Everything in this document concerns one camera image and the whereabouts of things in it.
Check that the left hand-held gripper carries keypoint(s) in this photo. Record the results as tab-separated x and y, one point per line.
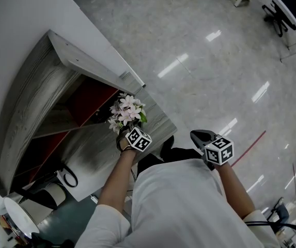
138	139

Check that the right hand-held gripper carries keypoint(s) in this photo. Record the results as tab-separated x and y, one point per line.
218	151

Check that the pink and white flowers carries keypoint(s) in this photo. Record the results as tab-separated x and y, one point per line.
128	110

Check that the person's right forearm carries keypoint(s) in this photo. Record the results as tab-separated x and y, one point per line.
234	192

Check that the person's left forearm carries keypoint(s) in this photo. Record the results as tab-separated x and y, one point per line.
118	179

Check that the black wrist band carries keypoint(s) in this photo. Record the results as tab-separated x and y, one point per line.
127	149

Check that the person's black trousers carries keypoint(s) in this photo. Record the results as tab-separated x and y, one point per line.
173	154

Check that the person's white shirt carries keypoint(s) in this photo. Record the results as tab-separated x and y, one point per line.
178	205

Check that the white power strip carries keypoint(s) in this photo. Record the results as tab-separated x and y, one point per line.
94	199

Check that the blue office chair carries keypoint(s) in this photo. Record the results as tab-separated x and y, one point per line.
282	212

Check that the beige round bin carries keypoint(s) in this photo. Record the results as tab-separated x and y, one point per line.
56	195

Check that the grey wooden shelf cabinet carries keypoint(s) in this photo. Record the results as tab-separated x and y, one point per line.
34	94

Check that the white round table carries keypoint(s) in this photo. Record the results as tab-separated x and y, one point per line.
21	216

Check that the black office chair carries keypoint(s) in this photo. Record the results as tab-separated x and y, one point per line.
278	17

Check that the white long desk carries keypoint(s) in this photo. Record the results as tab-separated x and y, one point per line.
287	1

